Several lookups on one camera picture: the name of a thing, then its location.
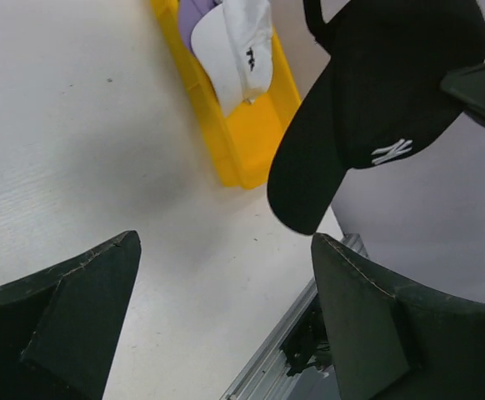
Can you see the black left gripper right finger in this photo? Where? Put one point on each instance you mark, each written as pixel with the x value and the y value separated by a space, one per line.
pixel 393 338

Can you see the white baseball cap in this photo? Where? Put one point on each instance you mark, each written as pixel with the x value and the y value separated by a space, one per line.
pixel 233 43

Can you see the black baseball cap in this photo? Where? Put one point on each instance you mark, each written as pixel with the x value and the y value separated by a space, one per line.
pixel 377 101

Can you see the yellow plastic bin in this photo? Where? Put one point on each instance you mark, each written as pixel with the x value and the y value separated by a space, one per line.
pixel 241 145

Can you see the aluminium frame rail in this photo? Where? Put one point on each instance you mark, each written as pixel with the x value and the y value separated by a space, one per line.
pixel 294 361

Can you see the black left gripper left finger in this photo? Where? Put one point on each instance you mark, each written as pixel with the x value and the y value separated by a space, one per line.
pixel 59 327

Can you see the lavender baseball cap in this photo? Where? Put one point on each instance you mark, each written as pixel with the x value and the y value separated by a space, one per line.
pixel 189 13

